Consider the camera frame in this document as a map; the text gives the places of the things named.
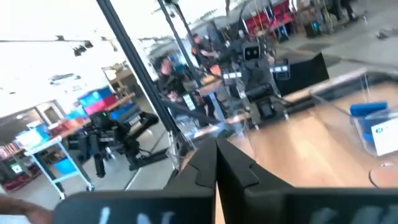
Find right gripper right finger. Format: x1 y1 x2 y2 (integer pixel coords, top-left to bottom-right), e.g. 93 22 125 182
216 138 398 224

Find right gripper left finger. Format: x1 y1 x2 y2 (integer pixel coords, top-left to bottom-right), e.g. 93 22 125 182
52 139 218 224

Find person's forearm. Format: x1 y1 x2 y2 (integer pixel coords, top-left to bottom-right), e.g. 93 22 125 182
0 193 53 224

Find large black case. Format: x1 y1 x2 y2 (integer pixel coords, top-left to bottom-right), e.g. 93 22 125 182
275 52 330 97

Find person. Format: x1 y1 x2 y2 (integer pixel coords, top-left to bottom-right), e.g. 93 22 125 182
190 32 219 68
156 55 188 105

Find red seating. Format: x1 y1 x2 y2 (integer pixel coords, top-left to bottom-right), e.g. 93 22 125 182
244 0 295 34

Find blue and red crates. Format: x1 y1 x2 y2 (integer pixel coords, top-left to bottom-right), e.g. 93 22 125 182
76 86 141 124

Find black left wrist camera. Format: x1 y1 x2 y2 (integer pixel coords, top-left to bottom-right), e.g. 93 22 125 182
241 42 262 62

